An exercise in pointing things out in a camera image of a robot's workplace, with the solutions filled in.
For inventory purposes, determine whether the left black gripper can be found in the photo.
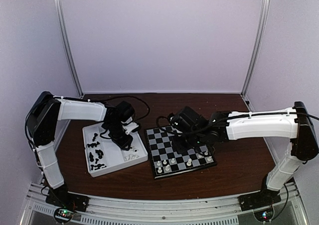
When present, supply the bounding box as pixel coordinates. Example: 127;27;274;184
105;121;133;151

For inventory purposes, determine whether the white king piece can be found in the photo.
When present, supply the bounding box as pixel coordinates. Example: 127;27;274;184
186;158;192;167

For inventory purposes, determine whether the black white chess board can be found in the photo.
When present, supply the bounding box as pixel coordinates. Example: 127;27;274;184
144;125;218;180

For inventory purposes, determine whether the white compartment tray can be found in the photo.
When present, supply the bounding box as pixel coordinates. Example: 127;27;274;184
82;123;148;177

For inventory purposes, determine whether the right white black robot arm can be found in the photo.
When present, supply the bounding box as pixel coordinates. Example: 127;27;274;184
168;102;319;206

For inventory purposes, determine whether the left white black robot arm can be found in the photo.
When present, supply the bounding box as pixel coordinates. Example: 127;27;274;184
25;91;135;207

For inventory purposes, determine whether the black chess pieces pile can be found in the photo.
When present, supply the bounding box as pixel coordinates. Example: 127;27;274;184
86;132;107;172

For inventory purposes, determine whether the white chess pieces pile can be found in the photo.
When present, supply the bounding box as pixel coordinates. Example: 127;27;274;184
122;147;139;161

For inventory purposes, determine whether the right controller circuit board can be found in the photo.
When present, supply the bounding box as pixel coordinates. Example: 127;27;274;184
254;208;274;223

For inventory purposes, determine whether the controller circuit board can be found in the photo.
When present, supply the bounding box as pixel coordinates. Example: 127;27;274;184
254;208;274;223
53;208;75;223

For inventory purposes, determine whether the left controller circuit board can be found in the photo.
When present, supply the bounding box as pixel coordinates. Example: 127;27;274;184
53;208;75;223

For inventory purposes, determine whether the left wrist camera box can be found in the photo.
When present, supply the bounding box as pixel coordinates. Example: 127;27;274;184
116;101;135;122

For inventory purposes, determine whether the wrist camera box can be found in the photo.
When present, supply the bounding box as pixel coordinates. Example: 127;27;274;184
171;106;201;132
116;101;135;122

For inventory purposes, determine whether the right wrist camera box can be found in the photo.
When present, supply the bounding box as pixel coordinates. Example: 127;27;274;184
171;106;201;132

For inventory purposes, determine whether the left black cable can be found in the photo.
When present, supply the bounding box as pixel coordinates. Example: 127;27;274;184
99;96;151;122

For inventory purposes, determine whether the black cable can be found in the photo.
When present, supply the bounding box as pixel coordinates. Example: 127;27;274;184
99;96;151;122
156;114;175;133

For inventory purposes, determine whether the right black cable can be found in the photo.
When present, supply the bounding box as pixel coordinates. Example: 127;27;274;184
156;114;175;133

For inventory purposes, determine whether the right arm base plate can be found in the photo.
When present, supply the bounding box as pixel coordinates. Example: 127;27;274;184
238;192;281;211

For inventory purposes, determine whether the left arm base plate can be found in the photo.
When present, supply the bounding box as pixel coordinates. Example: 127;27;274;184
45;193;89;212

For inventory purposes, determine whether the left aluminium frame post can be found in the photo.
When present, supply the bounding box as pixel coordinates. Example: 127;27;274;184
54;0;83;97

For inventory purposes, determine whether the aluminium frame post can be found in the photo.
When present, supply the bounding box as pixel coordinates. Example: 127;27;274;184
54;0;83;97
241;0;271;98

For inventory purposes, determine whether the front aluminium rail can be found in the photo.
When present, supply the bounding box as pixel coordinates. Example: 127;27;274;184
17;182;310;225

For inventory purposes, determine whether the right aluminium frame post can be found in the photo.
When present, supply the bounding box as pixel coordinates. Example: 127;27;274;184
241;0;271;98

